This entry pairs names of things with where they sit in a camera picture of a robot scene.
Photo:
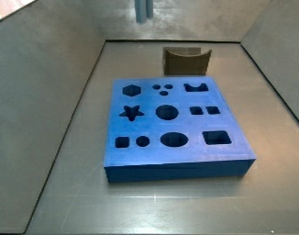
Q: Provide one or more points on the blue shape-sorting board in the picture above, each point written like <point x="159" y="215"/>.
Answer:
<point x="173" y="131"/>

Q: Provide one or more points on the black curved holder stand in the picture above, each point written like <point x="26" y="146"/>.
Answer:
<point x="186" y="61"/>

